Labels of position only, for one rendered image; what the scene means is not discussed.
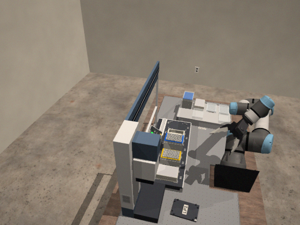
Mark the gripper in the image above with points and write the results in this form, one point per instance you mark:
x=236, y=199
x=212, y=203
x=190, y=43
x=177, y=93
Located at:
x=232, y=127

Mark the yellow tip rack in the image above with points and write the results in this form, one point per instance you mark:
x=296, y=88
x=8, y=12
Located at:
x=170, y=157

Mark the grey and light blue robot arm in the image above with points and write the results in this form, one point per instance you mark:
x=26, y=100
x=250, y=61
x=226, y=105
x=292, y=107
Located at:
x=260, y=140

